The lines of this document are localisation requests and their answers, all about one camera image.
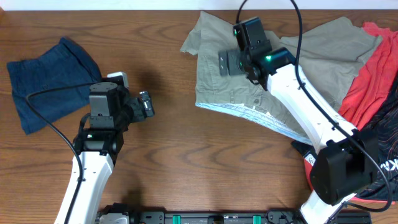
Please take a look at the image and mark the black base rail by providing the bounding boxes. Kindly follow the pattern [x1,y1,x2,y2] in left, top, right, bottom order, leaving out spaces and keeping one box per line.
[96,203,373,224]

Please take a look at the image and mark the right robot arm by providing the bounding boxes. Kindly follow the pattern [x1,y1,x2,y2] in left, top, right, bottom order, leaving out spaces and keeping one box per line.
[223,17,380,223]

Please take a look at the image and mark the red t-shirt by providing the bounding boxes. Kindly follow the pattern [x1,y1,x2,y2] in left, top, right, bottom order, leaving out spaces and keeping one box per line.
[303,22,398,206]

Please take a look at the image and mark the khaki beige shorts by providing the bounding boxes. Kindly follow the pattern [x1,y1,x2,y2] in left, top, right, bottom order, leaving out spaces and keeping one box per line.
[180,12,382,144]

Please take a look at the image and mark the black patterned sports shirt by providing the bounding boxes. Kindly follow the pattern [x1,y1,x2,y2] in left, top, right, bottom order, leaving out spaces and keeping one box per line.
[290,90,398,202]

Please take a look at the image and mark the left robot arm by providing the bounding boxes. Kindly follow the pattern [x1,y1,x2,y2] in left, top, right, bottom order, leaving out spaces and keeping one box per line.
[55,82,154,223]

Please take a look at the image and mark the folded navy blue shorts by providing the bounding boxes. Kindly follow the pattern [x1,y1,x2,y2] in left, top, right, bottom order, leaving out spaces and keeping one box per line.
[6,37,103,136]

